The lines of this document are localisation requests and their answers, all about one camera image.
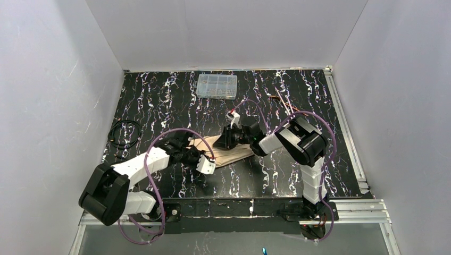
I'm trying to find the black coiled cable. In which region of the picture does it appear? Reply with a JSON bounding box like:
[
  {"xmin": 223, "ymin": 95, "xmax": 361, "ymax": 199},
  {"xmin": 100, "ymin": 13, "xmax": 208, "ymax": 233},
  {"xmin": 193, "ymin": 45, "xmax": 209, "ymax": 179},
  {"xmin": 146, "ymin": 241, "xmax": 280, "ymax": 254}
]
[{"xmin": 107, "ymin": 120, "xmax": 143, "ymax": 150}]

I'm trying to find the clear plastic screw box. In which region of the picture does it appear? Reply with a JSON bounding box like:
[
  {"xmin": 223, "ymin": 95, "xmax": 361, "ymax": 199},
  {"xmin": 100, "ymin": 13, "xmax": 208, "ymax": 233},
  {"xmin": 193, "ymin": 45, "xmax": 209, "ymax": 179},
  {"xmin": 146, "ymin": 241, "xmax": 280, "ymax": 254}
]
[{"xmin": 196, "ymin": 74, "xmax": 238, "ymax": 100}]

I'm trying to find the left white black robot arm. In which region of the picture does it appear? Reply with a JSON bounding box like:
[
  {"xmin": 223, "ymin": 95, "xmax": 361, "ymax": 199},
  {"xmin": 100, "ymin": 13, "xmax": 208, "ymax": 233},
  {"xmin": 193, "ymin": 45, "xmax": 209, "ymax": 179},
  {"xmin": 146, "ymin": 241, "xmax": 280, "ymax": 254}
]
[{"xmin": 78, "ymin": 131, "xmax": 216, "ymax": 226}]

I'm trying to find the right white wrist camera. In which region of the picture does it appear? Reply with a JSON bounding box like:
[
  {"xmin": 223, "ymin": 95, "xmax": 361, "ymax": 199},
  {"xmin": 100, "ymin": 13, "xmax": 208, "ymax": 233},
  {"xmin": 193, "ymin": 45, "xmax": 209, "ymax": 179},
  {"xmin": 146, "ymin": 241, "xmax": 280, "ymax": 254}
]
[{"xmin": 227, "ymin": 110, "xmax": 240, "ymax": 128}]

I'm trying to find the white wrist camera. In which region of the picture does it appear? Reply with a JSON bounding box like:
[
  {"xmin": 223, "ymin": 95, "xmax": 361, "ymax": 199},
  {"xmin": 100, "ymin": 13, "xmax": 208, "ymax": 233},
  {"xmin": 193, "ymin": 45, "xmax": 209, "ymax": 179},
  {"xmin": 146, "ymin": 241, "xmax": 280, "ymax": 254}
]
[
  {"xmin": 227, "ymin": 110, "xmax": 240, "ymax": 128},
  {"xmin": 196, "ymin": 155, "xmax": 216, "ymax": 175}
]

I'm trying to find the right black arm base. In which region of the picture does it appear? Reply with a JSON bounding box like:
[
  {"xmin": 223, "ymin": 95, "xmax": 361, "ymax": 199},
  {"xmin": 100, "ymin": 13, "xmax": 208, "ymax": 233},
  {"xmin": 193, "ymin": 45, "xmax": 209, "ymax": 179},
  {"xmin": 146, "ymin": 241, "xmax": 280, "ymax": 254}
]
[{"xmin": 277, "ymin": 200, "xmax": 339, "ymax": 222}]

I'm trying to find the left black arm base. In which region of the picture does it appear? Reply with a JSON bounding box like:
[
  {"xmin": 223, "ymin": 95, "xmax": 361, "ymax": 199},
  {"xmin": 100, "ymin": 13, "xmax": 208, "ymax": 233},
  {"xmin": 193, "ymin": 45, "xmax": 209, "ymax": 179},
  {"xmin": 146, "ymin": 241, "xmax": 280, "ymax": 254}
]
[{"xmin": 147, "ymin": 203, "xmax": 181, "ymax": 222}]

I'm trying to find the beige cloth napkin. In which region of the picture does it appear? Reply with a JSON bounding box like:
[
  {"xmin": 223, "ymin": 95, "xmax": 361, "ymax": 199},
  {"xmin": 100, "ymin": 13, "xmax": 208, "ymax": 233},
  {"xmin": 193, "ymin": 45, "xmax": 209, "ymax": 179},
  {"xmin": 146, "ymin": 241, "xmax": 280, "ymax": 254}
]
[{"xmin": 204, "ymin": 135, "xmax": 254, "ymax": 168}]

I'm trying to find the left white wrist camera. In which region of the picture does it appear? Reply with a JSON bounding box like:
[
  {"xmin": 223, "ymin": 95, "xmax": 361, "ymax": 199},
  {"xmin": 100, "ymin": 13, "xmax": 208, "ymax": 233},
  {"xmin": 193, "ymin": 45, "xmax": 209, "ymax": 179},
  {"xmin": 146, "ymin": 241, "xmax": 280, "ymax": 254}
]
[{"xmin": 196, "ymin": 155, "xmax": 216, "ymax": 175}]

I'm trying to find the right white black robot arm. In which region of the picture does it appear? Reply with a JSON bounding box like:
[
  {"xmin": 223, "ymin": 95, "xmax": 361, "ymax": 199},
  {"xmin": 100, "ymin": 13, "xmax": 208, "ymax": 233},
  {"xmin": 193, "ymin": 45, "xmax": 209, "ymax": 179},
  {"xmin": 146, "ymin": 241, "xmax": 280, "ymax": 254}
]
[{"xmin": 213, "ymin": 117, "xmax": 328, "ymax": 205}]

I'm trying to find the aluminium frame rail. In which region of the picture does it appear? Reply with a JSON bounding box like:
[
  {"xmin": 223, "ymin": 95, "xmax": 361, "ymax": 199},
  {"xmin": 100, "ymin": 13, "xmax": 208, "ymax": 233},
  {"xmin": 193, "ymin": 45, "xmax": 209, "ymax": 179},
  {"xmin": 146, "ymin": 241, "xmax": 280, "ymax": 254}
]
[{"xmin": 80, "ymin": 199, "xmax": 392, "ymax": 226}]

